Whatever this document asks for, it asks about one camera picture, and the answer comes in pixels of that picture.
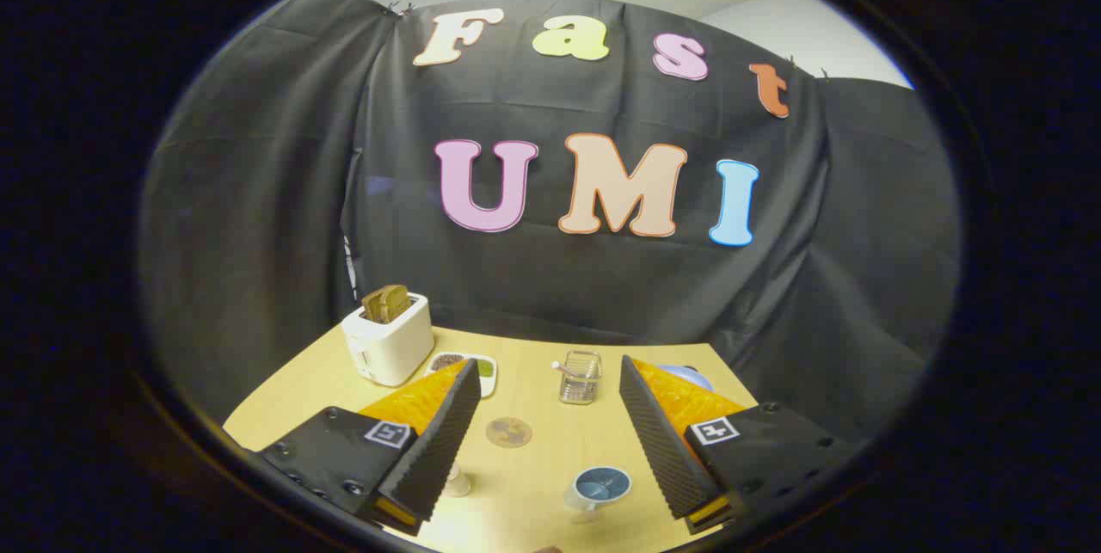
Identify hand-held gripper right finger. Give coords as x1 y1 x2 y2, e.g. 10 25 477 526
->
618 354 861 535

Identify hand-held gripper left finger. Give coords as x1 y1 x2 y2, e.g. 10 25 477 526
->
258 358 483 537

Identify white cup blue inside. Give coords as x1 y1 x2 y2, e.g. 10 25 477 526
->
564 466 633 525

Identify round brown coaster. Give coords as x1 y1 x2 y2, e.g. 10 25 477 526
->
485 416 533 448

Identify light blue plate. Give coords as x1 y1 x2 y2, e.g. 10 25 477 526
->
655 364 715 392

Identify white divided condiment dish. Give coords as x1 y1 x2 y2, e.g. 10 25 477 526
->
427 352 498 399

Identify wooden table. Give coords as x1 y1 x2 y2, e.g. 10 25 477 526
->
222 325 760 553

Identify clear glass holder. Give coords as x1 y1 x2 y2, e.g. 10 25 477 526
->
559 350 601 405

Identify white toaster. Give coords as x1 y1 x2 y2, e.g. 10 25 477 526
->
341 291 436 388

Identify brown toast slice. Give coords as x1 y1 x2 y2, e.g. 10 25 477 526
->
361 284 412 323

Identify black backdrop cloth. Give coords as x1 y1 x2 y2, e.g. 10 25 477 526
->
138 0 963 451

